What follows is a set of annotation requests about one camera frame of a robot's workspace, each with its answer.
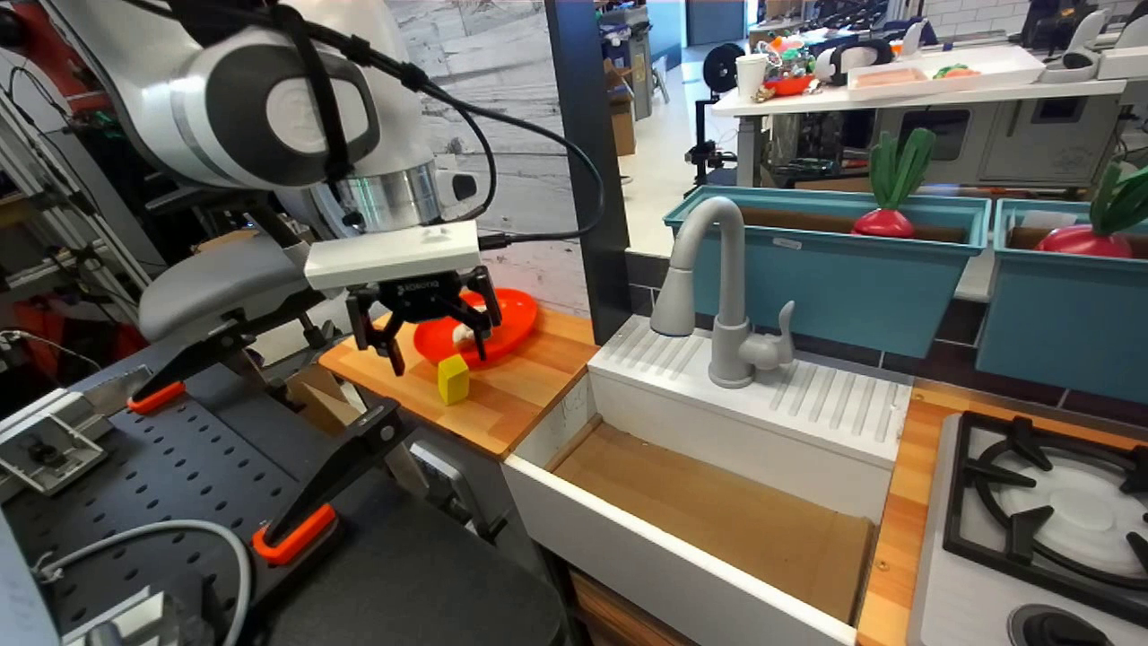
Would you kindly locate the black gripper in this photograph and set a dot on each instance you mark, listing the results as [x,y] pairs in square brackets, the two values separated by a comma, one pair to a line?
[417,301]

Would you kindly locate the yellow block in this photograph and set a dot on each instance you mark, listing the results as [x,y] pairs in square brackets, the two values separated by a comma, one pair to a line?
[454,377]

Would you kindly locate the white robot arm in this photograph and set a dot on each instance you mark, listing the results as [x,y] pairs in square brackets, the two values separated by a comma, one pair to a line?
[279,100]

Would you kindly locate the white toy on plate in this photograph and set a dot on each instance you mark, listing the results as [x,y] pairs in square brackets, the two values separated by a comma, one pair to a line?
[461,340]

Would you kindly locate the red plate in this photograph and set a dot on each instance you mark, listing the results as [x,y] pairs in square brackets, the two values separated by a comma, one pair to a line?
[519,323]

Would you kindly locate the wooden counter top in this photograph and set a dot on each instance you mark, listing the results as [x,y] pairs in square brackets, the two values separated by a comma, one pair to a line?
[503,405]

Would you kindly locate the black orange clamp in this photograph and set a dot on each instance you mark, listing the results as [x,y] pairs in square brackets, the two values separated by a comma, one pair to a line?
[312,516]
[226,345]

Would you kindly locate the grey toy faucet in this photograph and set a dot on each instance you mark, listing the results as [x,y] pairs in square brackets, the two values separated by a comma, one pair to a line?
[735,353]

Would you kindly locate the white toy sink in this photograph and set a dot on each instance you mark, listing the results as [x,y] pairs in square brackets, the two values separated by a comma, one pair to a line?
[729,516]

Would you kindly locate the teal planter box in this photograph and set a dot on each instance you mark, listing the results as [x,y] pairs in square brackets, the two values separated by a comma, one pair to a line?
[864,292]
[1074,321]

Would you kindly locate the toy radish plant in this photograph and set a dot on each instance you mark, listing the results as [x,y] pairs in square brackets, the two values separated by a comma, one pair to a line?
[1115,207]
[893,175]

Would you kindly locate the toy gas stove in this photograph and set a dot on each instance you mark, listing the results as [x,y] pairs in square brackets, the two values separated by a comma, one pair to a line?
[1029,540]

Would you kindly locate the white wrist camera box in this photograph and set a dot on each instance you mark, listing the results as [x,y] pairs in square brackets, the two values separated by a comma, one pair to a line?
[391,258]

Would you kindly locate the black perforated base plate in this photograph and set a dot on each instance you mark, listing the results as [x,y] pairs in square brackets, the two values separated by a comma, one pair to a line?
[106,509]

